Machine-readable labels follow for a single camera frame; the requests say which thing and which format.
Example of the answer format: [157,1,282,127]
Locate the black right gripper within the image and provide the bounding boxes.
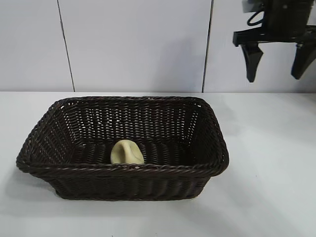
[233,0,316,83]

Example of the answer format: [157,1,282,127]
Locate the pale yellow egg yolk pastry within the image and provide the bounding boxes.
[110,139,145,165]

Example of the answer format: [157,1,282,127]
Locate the dark brown woven basket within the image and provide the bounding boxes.
[16,96,230,202]

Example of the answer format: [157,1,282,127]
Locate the black cable loop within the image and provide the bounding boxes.
[246,9,264,26]

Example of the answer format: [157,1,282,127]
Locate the gray wrist camera box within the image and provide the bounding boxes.
[240,0,266,13]

